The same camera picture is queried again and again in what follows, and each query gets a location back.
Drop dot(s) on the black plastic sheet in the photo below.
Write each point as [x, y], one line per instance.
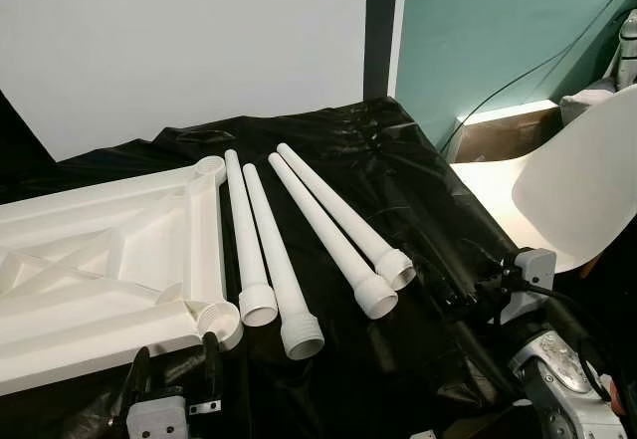
[398, 359]

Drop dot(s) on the white plastic shell chair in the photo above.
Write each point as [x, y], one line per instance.
[567, 190]

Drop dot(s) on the brown cardboard box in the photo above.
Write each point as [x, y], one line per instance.
[498, 138]

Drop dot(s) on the white tapered plastic table leg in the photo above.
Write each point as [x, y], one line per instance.
[318, 220]
[273, 250]
[338, 207]
[244, 230]

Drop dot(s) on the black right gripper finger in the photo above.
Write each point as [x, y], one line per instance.
[464, 296]
[476, 257]

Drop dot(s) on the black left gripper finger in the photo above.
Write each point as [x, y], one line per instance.
[137, 374]
[211, 364]

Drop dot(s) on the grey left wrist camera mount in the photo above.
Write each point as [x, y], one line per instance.
[157, 419]

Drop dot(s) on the white plastic table top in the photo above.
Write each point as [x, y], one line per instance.
[100, 250]

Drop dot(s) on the large white board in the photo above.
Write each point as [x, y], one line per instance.
[199, 51]

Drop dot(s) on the person's white gloved hand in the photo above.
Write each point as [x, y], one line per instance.
[615, 397]

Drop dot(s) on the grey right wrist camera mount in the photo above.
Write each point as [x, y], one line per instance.
[530, 280]

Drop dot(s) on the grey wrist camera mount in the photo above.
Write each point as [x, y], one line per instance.
[530, 280]
[157, 419]

